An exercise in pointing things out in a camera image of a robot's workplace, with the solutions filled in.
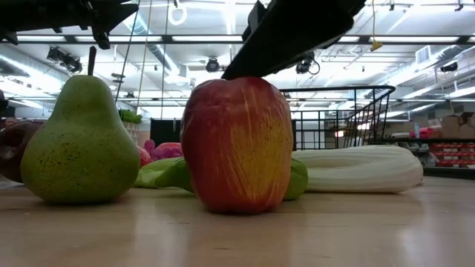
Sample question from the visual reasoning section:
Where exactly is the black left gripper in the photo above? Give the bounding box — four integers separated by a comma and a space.
0, 0, 139, 50

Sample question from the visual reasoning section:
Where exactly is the green pear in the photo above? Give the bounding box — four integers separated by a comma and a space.
20, 46, 141, 205

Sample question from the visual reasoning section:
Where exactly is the red yellow apple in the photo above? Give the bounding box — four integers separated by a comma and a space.
180, 76, 294, 215

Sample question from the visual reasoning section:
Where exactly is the dark red apple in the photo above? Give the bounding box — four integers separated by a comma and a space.
0, 120, 45, 183

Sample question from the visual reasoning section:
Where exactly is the black ceiling spotlight cluster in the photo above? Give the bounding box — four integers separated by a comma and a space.
46, 46, 83, 74

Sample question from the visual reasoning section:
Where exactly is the black cabinet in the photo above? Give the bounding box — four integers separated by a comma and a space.
150, 118, 182, 148

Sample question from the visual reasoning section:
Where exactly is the white ceiling air vent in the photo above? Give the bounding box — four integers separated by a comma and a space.
415, 44, 431, 66

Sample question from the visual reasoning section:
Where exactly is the purple grape bunch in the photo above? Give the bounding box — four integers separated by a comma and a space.
144, 139, 185, 161

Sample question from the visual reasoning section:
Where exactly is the brown cardboard box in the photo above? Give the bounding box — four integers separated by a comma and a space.
441, 112, 475, 139

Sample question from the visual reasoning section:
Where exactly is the shelf with red bins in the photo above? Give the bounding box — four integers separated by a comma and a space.
385, 137, 475, 179

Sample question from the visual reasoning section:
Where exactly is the thin black hanging cable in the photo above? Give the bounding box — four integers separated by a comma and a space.
114, 0, 141, 103

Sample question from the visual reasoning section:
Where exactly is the white hanging ring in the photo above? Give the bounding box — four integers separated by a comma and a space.
167, 0, 189, 26

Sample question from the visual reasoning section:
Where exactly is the black wire basket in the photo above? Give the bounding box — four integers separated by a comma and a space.
278, 85, 396, 151

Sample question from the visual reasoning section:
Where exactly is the black overhead light rail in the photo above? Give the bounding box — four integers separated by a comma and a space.
0, 34, 475, 46

